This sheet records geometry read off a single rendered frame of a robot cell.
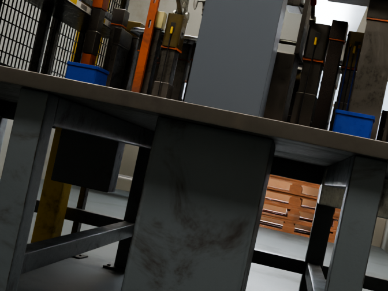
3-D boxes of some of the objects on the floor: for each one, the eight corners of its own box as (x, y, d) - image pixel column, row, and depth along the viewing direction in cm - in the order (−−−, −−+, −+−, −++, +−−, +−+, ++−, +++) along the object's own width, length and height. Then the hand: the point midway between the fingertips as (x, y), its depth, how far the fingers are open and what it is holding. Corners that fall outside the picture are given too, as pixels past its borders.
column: (220, 402, 166) (275, 139, 168) (101, 370, 171) (155, 115, 173) (231, 368, 197) (277, 145, 198) (129, 342, 201) (175, 125, 203)
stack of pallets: (338, 238, 838) (353, 169, 840) (344, 245, 751) (359, 168, 753) (241, 217, 857) (255, 149, 859) (235, 221, 769) (251, 145, 771)
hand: (197, 14), depth 259 cm, fingers open, 14 cm apart
